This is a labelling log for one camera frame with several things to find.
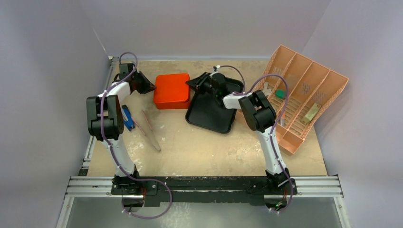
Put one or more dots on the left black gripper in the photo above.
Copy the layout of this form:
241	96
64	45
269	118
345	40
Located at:
148	86

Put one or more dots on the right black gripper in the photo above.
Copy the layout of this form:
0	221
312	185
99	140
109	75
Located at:
203	82

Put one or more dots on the orange box lid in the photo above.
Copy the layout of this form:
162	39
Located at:
172	87

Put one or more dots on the orange chocolate box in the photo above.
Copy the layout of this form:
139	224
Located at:
171	104

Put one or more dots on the pink metal tongs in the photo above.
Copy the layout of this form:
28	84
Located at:
150	135

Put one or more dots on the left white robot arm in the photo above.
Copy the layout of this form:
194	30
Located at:
105	121

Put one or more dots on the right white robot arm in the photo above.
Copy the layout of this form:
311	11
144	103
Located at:
260	117

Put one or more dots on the black tray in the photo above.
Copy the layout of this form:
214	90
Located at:
206	113

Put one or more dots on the blue stapler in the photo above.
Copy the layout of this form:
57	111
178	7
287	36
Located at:
128	121

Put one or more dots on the green eraser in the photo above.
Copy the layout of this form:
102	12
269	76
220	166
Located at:
280	94

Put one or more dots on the pink desk organizer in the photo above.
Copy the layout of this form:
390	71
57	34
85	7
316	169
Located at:
306	82

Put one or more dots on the staple box in organizer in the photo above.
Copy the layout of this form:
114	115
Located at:
311	113

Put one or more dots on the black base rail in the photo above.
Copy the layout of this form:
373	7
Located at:
267	190

